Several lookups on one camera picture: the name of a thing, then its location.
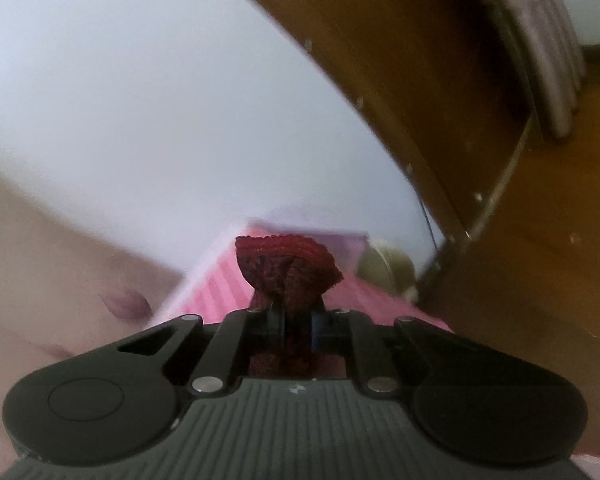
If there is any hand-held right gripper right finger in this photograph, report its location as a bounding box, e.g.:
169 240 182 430
310 308 463 395

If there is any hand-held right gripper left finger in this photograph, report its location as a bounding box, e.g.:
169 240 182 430
116 307 287 396

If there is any dark red knitted garment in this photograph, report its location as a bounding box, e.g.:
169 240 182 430
235 234 345 378

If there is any pink checked bedsheet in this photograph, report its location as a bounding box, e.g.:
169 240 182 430
152 217 453 378

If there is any beige round object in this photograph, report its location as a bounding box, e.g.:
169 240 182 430
357 240 419 307

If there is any patterned beige curtain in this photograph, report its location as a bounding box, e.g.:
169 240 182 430
0 157 183 466

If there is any brown wooden door frame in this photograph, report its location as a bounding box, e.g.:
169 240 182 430
472 0 587 142

